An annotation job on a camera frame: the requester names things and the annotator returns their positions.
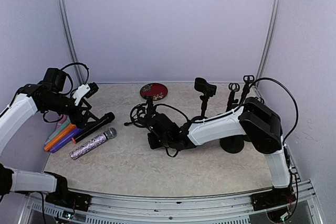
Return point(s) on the orange toy microphone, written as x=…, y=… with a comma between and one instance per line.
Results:
x=59, y=136

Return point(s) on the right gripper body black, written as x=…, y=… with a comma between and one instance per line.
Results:
x=154, y=143

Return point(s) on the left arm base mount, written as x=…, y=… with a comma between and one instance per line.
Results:
x=73, y=200

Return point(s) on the glitter silver-head microphone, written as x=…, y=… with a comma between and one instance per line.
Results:
x=98, y=140

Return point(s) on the purple-head microphone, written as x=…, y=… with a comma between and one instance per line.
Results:
x=65, y=140

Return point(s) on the pink toy microphone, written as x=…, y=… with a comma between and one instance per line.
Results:
x=62, y=119

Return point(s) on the aluminium frame post left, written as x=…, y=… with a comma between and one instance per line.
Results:
x=67, y=31

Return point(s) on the black microphone orange tip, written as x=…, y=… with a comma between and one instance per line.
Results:
x=93, y=126

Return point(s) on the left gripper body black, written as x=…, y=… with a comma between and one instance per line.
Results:
x=74, y=116

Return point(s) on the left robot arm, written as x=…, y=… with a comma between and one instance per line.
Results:
x=45, y=96

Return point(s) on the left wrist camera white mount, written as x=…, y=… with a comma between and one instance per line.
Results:
x=84, y=91

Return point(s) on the red floral plate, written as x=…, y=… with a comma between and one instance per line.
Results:
x=156, y=91

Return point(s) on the aluminium frame post right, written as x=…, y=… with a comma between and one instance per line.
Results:
x=269, y=37

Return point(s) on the aluminium frame post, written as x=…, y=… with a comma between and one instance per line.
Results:
x=269, y=37
x=67, y=31

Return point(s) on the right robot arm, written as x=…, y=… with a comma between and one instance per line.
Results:
x=253, y=119

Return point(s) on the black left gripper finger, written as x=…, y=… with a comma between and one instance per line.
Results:
x=85, y=105
x=87, y=120

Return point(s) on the black stand for orange mic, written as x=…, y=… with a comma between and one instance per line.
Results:
x=232, y=102

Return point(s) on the teal toy microphone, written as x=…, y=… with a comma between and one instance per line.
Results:
x=57, y=131

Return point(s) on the black tripod mic stand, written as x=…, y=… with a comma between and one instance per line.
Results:
x=141, y=114

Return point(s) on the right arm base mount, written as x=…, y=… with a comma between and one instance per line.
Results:
x=273, y=198

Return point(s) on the black round-base mic stand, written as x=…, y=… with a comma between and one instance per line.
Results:
x=207, y=90

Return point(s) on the aluminium front rail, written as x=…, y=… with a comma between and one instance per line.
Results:
x=109, y=208

